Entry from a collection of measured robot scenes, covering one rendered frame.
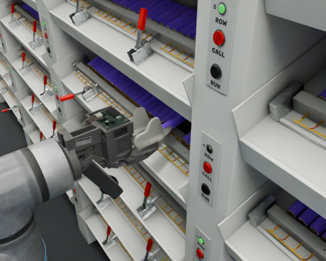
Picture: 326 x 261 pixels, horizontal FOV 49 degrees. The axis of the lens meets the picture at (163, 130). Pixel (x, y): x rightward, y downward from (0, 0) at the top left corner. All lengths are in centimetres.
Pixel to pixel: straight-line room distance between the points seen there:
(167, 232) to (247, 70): 51
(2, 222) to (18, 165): 8
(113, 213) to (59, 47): 52
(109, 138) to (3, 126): 182
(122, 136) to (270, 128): 25
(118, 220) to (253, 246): 63
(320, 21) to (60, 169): 40
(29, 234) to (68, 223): 104
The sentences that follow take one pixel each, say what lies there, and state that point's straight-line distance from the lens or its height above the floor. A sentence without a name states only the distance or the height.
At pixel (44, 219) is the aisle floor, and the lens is 169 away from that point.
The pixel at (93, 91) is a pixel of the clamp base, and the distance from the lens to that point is 96.
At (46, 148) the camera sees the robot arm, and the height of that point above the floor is 86.
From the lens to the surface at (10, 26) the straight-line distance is 158.
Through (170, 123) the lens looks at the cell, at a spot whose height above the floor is 81.
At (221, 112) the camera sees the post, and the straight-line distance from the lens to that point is 48.
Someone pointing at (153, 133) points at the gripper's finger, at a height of 82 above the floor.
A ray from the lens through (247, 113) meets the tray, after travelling 46.
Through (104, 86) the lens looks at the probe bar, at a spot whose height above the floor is 77.
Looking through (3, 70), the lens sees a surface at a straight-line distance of 224.
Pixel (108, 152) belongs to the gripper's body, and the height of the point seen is 83.
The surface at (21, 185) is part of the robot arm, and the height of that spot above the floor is 84.
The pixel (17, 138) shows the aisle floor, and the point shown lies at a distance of 224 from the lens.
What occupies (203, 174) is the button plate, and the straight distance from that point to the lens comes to 56.
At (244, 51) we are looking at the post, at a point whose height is 104.
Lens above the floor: 119
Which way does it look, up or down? 34 degrees down
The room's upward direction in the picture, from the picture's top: straight up
